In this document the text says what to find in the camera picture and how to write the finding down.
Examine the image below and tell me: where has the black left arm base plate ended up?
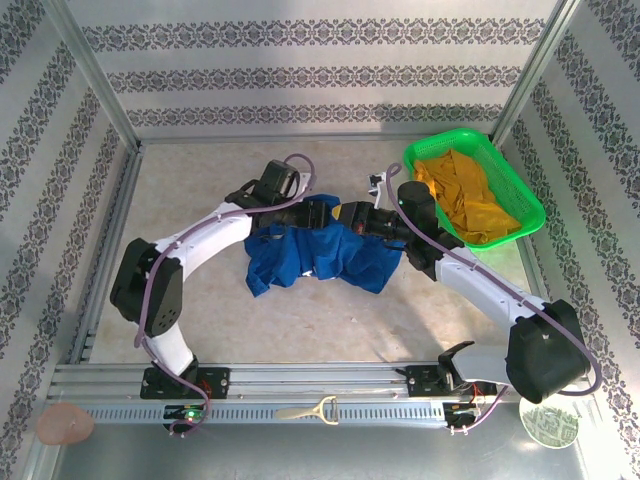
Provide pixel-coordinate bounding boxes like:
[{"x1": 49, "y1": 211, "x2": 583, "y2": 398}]
[{"x1": 139, "y1": 366, "x2": 231, "y2": 400}]

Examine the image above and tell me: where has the aluminium back rail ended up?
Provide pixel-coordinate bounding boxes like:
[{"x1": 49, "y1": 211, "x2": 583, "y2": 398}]
[{"x1": 137, "y1": 130, "x2": 494, "y2": 146}]

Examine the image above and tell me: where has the pink round lump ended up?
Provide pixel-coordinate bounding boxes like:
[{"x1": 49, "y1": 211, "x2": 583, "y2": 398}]
[{"x1": 35, "y1": 402, "x2": 95, "y2": 446}]

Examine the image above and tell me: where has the slotted grey cable duct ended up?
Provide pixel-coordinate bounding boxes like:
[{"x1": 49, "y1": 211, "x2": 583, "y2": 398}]
[{"x1": 84, "y1": 402, "x2": 451, "y2": 425}]

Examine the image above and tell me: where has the blue t-shirt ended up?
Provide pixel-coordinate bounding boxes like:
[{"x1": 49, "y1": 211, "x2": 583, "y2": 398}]
[{"x1": 243, "y1": 193, "x2": 405, "y2": 299}]

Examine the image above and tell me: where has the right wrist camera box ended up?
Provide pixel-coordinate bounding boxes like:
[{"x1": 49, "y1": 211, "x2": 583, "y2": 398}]
[{"x1": 367, "y1": 172, "x2": 389, "y2": 206}]

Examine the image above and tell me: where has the aluminium mounting rail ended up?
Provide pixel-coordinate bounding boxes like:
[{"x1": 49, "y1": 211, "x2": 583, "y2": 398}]
[{"x1": 47, "y1": 360, "x2": 589, "y2": 401}]

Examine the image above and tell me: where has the green patterned bowl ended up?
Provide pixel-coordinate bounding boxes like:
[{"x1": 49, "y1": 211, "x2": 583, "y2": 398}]
[{"x1": 518, "y1": 397, "x2": 580, "y2": 450}]

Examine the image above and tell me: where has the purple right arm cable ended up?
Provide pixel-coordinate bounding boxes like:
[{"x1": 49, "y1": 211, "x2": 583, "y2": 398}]
[{"x1": 374, "y1": 162, "x2": 601, "y2": 434}]

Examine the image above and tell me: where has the orange cloth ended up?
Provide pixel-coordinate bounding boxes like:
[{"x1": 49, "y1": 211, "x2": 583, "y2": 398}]
[{"x1": 412, "y1": 148, "x2": 523, "y2": 246}]

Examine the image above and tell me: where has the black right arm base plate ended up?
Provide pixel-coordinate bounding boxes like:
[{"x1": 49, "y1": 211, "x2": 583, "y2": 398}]
[{"x1": 403, "y1": 364, "x2": 499, "y2": 399}]

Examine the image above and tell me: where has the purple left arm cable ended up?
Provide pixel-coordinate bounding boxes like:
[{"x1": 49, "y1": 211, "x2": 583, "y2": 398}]
[{"x1": 134, "y1": 153, "x2": 317, "y2": 439}]

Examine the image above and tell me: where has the cream vegetable peeler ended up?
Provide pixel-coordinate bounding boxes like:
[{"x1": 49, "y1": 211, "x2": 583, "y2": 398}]
[{"x1": 274, "y1": 395, "x2": 340, "y2": 426}]

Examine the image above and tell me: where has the aluminium side rail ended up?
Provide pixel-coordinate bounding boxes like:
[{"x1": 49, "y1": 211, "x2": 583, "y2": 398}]
[
  {"x1": 69, "y1": 142, "x2": 146, "y2": 364},
  {"x1": 487, "y1": 137, "x2": 581, "y2": 362}
]

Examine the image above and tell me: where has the aluminium frame post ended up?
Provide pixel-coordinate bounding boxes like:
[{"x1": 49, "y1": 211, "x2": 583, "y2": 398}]
[
  {"x1": 492, "y1": 0, "x2": 585, "y2": 146},
  {"x1": 42, "y1": 0, "x2": 144, "y2": 151}
]

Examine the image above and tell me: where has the green plastic basket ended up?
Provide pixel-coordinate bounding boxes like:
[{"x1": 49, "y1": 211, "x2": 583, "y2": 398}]
[{"x1": 402, "y1": 128, "x2": 546, "y2": 251}]

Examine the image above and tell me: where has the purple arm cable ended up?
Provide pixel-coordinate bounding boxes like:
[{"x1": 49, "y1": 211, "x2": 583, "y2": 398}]
[
  {"x1": 374, "y1": 162, "x2": 601, "y2": 434},
  {"x1": 134, "y1": 153, "x2": 317, "y2": 439}
]

